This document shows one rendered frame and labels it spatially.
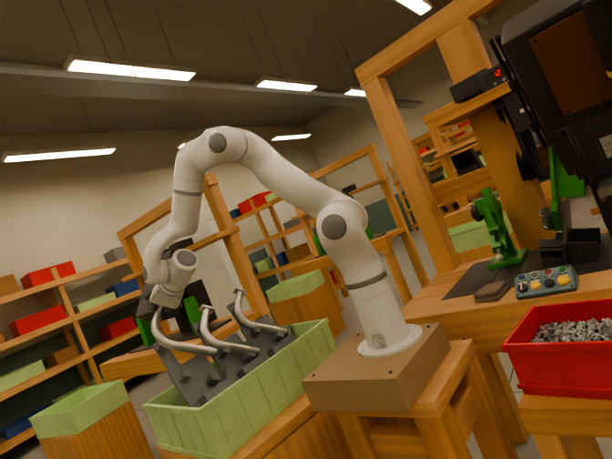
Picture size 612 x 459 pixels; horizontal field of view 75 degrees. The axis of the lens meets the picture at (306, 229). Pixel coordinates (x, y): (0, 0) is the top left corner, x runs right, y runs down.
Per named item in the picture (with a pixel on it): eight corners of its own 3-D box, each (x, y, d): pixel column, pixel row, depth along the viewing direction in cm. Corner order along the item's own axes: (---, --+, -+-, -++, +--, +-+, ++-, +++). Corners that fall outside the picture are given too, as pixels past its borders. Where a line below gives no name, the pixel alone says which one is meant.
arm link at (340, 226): (389, 269, 115) (359, 192, 115) (382, 286, 98) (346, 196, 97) (351, 281, 119) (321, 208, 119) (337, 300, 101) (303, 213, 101)
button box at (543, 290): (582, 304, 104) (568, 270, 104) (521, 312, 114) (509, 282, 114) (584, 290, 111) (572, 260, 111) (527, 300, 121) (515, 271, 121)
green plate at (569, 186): (586, 214, 117) (581, 142, 114) (553, 215, 122) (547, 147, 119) (588, 206, 126) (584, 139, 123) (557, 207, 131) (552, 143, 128)
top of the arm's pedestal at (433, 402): (440, 419, 89) (433, 402, 89) (333, 416, 110) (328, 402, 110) (478, 351, 114) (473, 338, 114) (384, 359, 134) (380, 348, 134)
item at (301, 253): (346, 298, 654) (294, 170, 654) (248, 321, 804) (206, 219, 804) (361, 287, 697) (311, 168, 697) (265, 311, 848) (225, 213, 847)
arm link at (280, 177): (345, 254, 107) (356, 244, 122) (371, 219, 104) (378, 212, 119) (206, 153, 115) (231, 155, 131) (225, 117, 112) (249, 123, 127)
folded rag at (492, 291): (488, 290, 131) (484, 282, 131) (512, 288, 125) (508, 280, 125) (474, 303, 125) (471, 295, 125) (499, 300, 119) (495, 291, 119)
